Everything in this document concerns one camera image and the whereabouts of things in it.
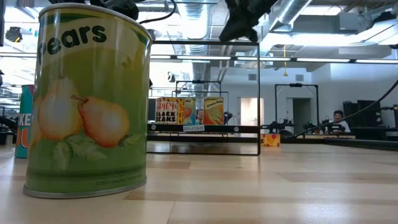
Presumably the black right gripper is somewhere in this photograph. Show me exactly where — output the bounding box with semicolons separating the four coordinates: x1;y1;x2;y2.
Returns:
219;0;277;43

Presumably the orange green beans can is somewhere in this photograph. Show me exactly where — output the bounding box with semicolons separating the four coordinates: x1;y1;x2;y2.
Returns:
203;96;224;126

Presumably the green pears can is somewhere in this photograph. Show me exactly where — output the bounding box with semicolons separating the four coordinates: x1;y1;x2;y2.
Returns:
23;2;153;199

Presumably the small yellow red box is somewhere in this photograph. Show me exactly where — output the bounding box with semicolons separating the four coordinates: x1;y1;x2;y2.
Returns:
260;133;281;147

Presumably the pink teal chicken soup can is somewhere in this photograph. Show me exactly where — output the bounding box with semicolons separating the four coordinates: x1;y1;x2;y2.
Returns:
14;84;34;159

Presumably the yellow ceiling pendant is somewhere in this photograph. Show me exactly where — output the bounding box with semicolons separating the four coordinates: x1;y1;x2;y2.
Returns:
282;45;289;77

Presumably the black screen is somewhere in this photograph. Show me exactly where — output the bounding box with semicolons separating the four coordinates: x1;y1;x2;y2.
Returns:
147;98;157;123

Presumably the spicy black beans can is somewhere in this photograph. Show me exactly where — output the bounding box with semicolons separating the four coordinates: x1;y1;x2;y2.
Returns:
155;97;185;125

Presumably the person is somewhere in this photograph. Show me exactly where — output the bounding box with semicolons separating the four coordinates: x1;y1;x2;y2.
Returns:
329;110;351;134

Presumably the black equipment rack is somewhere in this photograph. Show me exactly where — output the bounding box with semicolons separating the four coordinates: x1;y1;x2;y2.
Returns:
343;100;384;128

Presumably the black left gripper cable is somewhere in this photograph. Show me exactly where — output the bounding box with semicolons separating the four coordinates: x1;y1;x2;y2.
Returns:
139;0;178;25

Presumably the silver spiral ventilation duct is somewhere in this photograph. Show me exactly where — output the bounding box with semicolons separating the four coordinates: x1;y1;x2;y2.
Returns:
178;0;214;83
267;0;313;32

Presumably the black background frame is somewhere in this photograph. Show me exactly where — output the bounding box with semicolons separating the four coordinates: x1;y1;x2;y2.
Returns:
274;83;320;131
175;80;223;99

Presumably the wooden shelf with black frame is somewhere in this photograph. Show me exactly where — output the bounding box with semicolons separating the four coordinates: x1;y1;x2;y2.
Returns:
146;40;261;156

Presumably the black hanging cable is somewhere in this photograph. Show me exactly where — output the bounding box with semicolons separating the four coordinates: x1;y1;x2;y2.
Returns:
290;79;398;139

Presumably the black aluminium table frame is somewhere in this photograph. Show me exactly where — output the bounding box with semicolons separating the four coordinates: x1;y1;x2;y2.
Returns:
146;133;398;152

